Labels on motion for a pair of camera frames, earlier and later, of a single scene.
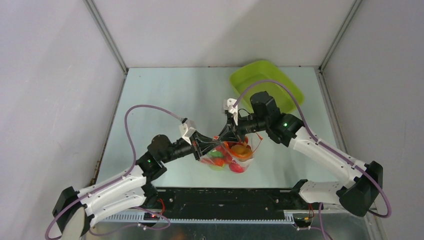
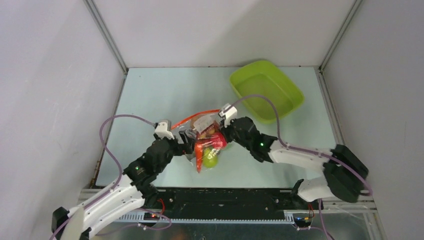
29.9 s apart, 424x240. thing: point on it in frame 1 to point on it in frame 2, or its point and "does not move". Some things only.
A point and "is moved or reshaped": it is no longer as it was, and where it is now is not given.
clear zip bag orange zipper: [236, 157] to [210, 130]
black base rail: [191, 202] does not move
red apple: [236, 167] is moved or reshaped
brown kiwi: [241, 151] to [210, 129]
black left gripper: [203, 143] does not move
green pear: [217, 168] to [209, 163]
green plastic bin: [266, 70] does not move
